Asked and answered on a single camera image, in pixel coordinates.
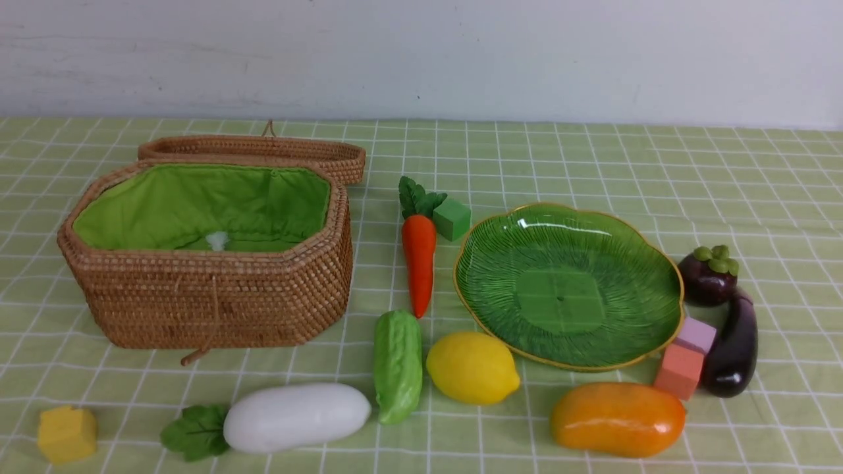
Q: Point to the orange toy carrot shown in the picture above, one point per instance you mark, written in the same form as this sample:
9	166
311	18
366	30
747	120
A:
419	240

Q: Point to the green toy cucumber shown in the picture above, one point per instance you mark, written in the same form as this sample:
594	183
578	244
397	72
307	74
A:
397	365

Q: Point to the yellow toy lemon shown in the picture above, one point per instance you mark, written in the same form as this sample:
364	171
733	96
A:
473	368

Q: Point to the white toy radish with leaf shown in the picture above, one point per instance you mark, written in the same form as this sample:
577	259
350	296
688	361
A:
269	420

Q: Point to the orange toy mango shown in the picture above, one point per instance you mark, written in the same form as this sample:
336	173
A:
620	419

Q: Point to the dark purple toy mangosteen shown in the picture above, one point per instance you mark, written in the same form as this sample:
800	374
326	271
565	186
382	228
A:
709	275

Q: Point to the dark purple toy eggplant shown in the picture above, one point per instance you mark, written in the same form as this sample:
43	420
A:
730	364

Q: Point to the green foam cube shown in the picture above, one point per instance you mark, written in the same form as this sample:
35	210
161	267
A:
452	219

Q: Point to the woven wicker basket lid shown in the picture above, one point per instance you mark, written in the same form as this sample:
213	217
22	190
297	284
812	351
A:
343	162

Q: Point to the green checkered tablecloth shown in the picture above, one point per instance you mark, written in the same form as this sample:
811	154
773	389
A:
772	196

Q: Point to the green leaf-shaped glass plate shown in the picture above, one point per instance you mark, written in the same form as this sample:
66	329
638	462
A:
575	289

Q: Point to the woven wicker basket green lining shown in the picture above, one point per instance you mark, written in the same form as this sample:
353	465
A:
204	254

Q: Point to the salmon pink foam cube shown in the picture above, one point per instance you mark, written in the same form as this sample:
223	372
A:
680	371

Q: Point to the lilac foam cube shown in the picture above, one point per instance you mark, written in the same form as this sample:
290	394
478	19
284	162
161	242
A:
696	335

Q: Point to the yellow foam cube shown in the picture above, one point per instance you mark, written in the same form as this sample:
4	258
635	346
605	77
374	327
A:
67	434

